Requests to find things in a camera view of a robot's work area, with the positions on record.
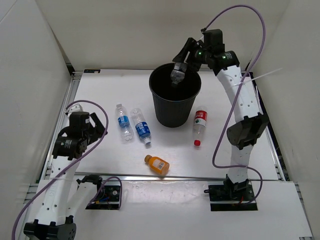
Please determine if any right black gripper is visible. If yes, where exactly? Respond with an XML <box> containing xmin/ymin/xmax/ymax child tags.
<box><xmin>173</xmin><ymin>37</ymin><xmax>212</xmax><ymax>72</ymax></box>

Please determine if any small clear bottle black label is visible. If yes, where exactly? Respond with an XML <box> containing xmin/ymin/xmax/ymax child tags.
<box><xmin>170</xmin><ymin>62</ymin><xmax>188</xmax><ymax>88</ymax></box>

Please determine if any clear bottle light blue label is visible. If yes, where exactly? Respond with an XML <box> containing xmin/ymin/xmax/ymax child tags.
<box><xmin>115</xmin><ymin>103</ymin><xmax>134</xmax><ymax>143</ymax></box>

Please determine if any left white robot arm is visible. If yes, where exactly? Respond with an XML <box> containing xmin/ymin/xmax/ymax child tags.
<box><xmin>23</xmin><ymin>111</ymin><xmax>106</xmax><ymax>240</ymax></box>

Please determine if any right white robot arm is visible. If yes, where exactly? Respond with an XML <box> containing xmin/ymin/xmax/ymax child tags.
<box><xmin>170</xmin><ymin>29</ymin><xmax>269</xmax><ymax>200</ymax></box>

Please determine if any black plastic bin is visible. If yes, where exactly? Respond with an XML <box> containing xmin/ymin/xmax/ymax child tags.
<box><xmin>149</xmin><ymin>63</ymin><xmax>202</xmax><ymax>128</ymax></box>

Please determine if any clear bottle dark blue label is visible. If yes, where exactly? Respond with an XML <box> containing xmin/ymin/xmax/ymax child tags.
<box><xmin>130</xmin><ymin>108</ymin><xmax>151</xmax><ymax>146</ymax></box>

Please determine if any clear bottle red label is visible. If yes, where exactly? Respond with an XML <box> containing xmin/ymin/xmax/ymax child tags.
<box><xmin>192</xmin><ymin>106</ymin><xmax>208</xmax><ymax>147</ymax></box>

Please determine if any orange juice bottle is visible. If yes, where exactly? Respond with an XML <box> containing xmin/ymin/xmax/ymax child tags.
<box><xmin>144</xmin><ymin>155</ymin><xmax>170</xmax><ymax>176</ymax></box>

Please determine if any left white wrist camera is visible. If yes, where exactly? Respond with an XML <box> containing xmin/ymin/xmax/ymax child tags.
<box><xmin>65</xmin><ymin>103</ymin><xmax>83</xmax><ymax>116</ymax></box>

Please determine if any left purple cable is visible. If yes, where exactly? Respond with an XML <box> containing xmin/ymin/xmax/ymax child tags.
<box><xmin>11</xmin><ymin>99</ymin><xmax>123</xmax><ymax>240</ymax></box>

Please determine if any purple cable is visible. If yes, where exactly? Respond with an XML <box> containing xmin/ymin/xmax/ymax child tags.
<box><xmin>11</xmin><ymin>99</ymin><xmax>123</xmax><ymax>240</ymax></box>
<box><xmin>202</xmin><ymin>4</ymin><xmax>267</xmax><ymax>206</ymax></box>

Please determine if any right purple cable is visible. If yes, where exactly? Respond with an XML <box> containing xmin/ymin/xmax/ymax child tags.
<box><xmin>202</xmin><ymin>4</ymin><xmax>267</xmax><ymax>206</ymax></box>

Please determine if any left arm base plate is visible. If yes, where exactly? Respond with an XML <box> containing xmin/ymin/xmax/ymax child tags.
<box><xmin>85</xmin><ymin>181</ymin><xmax>123</xmax><ymax>211</ymax></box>

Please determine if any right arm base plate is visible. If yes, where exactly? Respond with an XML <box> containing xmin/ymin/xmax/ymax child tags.
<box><xmin>203</xmin><ymin>184</ymin><xmax>258</xmax><ymax>212</ymax></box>

